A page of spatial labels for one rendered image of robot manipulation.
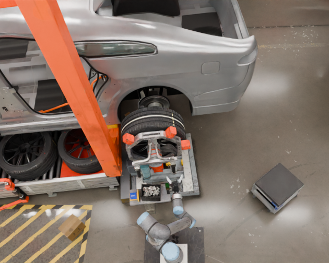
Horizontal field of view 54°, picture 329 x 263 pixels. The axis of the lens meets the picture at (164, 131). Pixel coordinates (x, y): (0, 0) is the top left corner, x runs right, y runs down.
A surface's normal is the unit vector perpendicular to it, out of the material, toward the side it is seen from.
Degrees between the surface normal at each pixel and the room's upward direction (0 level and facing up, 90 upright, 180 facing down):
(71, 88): 90
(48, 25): 90
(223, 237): 0
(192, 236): 0
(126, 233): 0
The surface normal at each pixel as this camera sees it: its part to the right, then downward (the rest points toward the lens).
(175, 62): 0.07, 0.74
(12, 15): 0.02, -0.22
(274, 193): -0.07, -0.54
